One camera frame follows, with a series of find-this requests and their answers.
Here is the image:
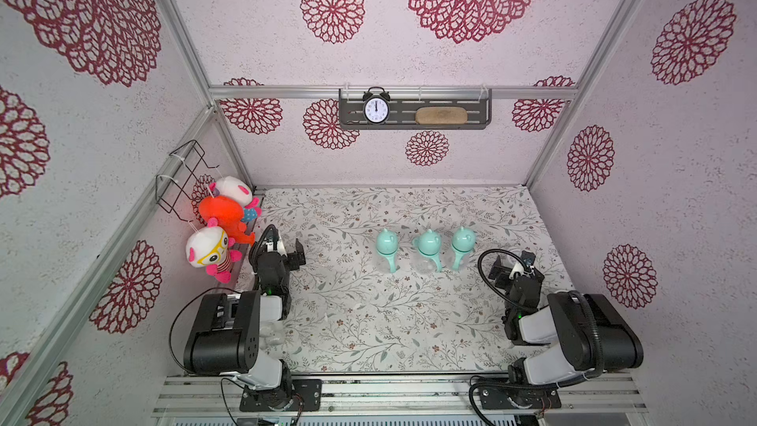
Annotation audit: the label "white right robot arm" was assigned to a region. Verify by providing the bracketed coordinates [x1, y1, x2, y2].
[476, 248, 644, 391]

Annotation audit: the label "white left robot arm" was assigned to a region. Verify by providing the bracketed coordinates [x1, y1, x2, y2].
[183, 240, 307, 408]

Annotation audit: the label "red orange plush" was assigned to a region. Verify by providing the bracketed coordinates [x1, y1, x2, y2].
[198, 195, 255, 246]

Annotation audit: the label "grey white husky plush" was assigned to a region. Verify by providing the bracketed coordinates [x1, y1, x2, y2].
[259, 319, 286, 350]

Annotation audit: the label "white plush yellow glasses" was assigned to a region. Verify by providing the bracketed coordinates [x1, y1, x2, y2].
[185, 218, 242, 284]

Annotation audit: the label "white pink plush upper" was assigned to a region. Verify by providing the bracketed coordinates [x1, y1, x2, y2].
[210, 176, 259, 209]

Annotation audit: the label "black alarm clock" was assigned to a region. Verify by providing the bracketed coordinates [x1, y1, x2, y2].
[363, 86, 392, 124]

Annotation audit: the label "black wire basket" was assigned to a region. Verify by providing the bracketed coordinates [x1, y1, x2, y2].
[154, 139, 219, 222]

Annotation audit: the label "metal base rail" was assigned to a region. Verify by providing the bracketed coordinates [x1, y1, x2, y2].
[148, 372, 648, 425]

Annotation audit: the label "grey wall shelf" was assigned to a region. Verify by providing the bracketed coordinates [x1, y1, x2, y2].
[337, 87, 492, 131]

